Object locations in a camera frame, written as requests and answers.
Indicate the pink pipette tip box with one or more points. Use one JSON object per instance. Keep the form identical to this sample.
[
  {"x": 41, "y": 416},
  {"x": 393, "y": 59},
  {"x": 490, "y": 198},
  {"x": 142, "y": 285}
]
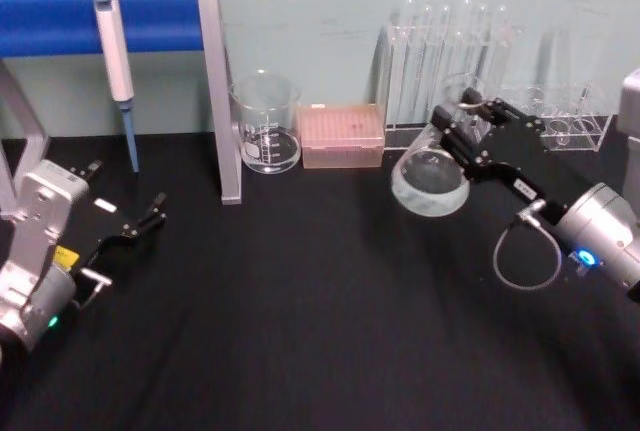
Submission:
[{"x": 340, "y": 138}]

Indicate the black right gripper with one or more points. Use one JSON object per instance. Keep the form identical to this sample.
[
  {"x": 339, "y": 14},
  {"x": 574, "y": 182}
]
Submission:
[{"x": 520, "y": 171}]

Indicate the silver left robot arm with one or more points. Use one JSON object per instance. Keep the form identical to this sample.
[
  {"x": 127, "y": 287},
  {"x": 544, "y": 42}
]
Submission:
[{"x": 37, "y": 211}]

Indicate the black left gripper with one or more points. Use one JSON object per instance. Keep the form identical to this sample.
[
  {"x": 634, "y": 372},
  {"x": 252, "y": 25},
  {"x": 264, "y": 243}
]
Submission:
[{"x": 95, "y": 223}]

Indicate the low clear acrylic rack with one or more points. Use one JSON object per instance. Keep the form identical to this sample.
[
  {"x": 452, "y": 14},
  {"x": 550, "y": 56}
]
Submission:
[{"x": 575, "y": 126}]

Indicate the tall clear glass cylinder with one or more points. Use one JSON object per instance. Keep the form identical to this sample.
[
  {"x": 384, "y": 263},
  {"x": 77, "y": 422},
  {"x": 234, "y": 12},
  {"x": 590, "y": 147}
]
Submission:
[{"x": 565, "y": 46}]

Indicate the blue and grey pipette stand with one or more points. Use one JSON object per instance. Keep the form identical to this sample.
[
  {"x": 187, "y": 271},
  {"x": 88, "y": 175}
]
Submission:
[{"x": 60, "y": 18}]

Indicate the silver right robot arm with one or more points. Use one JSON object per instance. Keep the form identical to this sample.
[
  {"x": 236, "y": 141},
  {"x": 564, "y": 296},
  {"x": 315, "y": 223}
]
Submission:
[{"x": 607, "y": 231}]

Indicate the clear acrylic test tube rack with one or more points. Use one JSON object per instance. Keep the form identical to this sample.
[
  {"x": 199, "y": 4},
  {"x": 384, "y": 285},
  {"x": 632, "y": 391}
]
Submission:
[{"x": 400, "y": 133}]

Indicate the white and blue pipette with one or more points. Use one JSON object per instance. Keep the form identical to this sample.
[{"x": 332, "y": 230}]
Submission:
[{"x": 114, "y": 51}]

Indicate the clear glass test tube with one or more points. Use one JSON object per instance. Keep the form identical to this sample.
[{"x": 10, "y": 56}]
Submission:
[
  {"x": 397, "y": 76},
  {"x": 427, "y": 46},
  {"x": 501, "y": 46},
  {"x": 410, "y": 41},
  {"x": 444, "y": 41},
  {"x": 482, "y": 41},
  {"x": 458, "y": 53},
  {"x": 466, "y": 36}
]

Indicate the black table cloth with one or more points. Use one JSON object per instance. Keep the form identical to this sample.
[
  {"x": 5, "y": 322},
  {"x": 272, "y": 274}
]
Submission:
[{"x": 320, "y": 311}]

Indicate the clear glass beaker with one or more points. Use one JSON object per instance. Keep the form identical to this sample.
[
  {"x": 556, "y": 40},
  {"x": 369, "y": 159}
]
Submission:
[{"x": 267, "y": 146}]

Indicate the clear glass conical flask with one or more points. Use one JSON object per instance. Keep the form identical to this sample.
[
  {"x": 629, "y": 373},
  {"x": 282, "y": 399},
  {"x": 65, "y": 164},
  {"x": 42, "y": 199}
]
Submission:
[{"x": 425, "y": 176}]

